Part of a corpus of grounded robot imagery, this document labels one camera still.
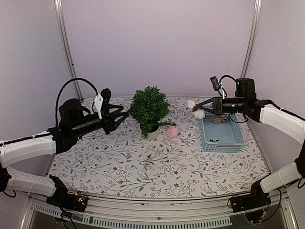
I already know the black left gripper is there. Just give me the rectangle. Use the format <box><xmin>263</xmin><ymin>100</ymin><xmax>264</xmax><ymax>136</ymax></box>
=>
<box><xmin>71</xmin><ymin>104</ymin><xmax>129</xmax><ymax>138</ymax></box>

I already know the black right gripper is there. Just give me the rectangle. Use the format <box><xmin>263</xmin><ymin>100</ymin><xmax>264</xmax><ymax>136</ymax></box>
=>
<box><xmin>199</xmin><ymin>97</ymin><xmax>246</xmax><ymax>116</ymax></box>

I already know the beige ribbon bow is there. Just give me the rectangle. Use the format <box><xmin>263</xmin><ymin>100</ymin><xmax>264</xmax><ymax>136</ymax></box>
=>
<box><xmin>209</xmin><ymin>115</ymin><xmax>229</xmax><ymax>124</ymax></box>

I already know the white cotton boll ornament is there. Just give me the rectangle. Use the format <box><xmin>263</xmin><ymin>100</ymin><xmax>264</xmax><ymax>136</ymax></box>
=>
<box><xmin>186</xmin><ymin>100</ymin><xmax>205</xmax><ymax>119</ymax></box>

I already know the small green christmas tree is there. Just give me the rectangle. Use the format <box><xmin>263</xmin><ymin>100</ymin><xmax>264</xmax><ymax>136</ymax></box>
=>
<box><xmin>128</xmin><ymin>86</ymin><xmax>176</xmax><ymax>139</ymax></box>

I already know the white ribbed plant pot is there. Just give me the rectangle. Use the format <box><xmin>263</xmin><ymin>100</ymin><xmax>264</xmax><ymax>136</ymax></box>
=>
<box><xmin>140</xmin><ymin>125</ymin><xmax>159</xmax><ymax>141</ymax></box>

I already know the pink pompom ornament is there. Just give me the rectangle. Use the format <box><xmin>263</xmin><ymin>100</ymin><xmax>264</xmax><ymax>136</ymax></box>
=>
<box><xmin>167</xmin><ymin>126</ymin><xmax>179</xmax><ymax>138</ymax></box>

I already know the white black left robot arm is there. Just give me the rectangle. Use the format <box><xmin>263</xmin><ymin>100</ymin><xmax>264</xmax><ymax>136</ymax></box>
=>
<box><xmin>0</xmin><ymin>97</ymin><xmax>128</xmax><ymax>207</ymax></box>

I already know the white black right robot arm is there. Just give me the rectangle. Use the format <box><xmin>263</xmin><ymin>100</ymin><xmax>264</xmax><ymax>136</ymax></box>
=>
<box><xmin>191</xmin><ymin>76</ymin><xmax>305</xmax><ymax>208</ymax></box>

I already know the light blue perforated basket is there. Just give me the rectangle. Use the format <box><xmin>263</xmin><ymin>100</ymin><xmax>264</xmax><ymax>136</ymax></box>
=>
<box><xmin>201</xmin><ymin>112</ymin><xmax>245</xmax><ymax>153</ymax></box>

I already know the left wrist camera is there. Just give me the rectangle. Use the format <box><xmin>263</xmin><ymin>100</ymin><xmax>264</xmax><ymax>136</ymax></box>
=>
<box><xmin>92</xmin><ymin>88</ymin><xmax>112</xmax><ymax>120</ymax></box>

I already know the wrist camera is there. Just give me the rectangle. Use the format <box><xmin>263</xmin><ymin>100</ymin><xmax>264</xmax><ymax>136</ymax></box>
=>
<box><xmin>92</xmin><ymin>88</ymin><xmax>112</xmax><ymax>120</ymax></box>
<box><xmin>210</xmin><ymin>76</ymin><xmax>227</xmax><ymax>99</ymax></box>

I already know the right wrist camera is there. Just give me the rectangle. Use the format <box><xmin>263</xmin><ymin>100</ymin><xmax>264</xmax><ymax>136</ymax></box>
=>
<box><xmin>210</xmin><ymin>76</ymin><xmax>227</xmax><ymax>99</ymax></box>

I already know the black left camera cable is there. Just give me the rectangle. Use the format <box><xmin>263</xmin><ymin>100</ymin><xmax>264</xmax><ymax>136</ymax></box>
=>
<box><xmin>55</xmin><ymin>78</ymin><xmax>99</xmax><ymax>127</ymax></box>

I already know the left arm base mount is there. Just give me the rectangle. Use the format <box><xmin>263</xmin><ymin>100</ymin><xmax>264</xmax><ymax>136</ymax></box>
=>
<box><xmin>46</xmin><ymin>175</ymin><xmax>88</xmax><ymax>212</ymax></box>

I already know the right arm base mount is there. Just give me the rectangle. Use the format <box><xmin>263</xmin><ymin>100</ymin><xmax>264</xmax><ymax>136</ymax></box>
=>
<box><xmin>228</xmin><ymin>181</ymin><xmax>271</xmax><ymax>213</ymax></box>

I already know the aluminium front rail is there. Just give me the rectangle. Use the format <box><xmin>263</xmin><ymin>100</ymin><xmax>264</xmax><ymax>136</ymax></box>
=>
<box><xmin>20</xmin><ymin>190</ymin><xmax>301</xmax><ymax>229</ymax></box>

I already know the aluminium corner post right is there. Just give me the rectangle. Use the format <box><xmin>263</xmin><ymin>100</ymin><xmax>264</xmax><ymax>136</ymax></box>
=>
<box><xmin>240</xmin><ymin>0</ymin><xmax>262</xmax><ymax>78</ymax></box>

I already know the aluminium corner post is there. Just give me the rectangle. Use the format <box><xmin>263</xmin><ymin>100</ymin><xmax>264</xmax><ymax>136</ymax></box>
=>
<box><xmin>240</xmin><ymin>0</ymin><xmax>262</xmax><ymax>78</ymax></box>
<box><xmin>53</xmin><ymin>0</ymin><xmax>83</xmax><ymax>101</ymax></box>

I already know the aluminium corner post left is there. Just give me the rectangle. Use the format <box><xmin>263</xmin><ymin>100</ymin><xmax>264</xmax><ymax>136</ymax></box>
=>
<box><xmin>53</xmin><ymin>0</ymin><xmax>83</xmax><ymax>101</ymax></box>

